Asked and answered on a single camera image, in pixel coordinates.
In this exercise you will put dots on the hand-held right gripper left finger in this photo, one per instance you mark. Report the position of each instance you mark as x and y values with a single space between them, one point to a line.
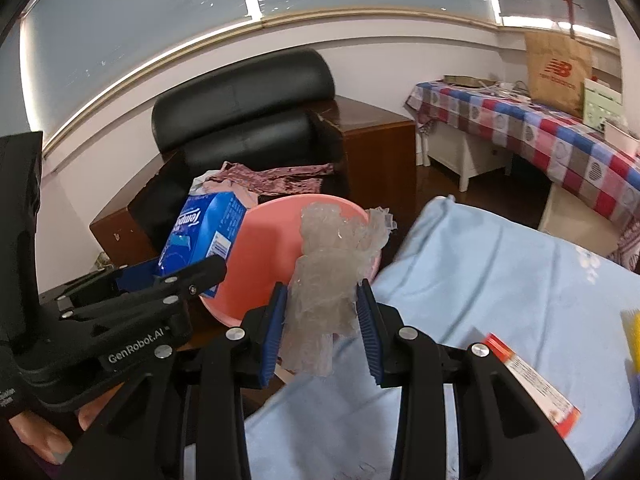
272 340

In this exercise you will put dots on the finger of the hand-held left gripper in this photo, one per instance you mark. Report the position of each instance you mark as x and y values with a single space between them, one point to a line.
137 274
190 277

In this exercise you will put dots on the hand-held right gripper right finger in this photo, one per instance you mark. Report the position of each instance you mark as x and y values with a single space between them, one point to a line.
367 340

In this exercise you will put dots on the blue tissue pack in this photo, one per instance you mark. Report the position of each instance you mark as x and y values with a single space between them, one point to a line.
210 225

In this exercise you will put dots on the clear bubble wrap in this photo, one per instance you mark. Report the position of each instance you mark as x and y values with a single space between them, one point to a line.
325 280

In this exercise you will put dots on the pink plastic bucket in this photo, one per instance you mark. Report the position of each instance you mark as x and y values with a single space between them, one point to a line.
265 250

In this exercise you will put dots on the person's left hand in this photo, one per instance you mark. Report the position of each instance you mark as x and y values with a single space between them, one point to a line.
50 435

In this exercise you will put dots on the brown wooden side table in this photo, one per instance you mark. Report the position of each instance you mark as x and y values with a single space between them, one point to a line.
380 150
125 230

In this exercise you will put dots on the light blue floral tablecloth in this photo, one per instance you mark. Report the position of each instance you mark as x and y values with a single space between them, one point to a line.
475 280

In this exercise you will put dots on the maroon patterned cloth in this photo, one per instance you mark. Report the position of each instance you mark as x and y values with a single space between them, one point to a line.
280 177

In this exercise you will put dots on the red white medicine box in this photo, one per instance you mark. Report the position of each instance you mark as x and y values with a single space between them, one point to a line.
530 385

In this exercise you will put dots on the black leather armchair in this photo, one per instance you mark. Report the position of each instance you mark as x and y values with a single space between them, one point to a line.
240 105

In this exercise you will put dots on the white table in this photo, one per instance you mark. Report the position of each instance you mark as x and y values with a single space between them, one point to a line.
460 152

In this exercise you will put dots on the yellow foam net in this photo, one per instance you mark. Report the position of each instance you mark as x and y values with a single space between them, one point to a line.
631 340

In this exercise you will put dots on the checkered tablecloth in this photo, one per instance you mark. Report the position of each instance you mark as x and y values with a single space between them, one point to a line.
550 135

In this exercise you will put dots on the dark flat box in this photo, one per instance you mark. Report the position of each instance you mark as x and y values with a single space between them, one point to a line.
467 80

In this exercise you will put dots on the white container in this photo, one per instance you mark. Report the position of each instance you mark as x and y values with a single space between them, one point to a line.
620 140

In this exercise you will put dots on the brown paper bag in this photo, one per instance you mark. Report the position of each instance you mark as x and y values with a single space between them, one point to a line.
555 75

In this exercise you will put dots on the green box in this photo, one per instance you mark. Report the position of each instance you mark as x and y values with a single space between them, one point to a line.
602 107

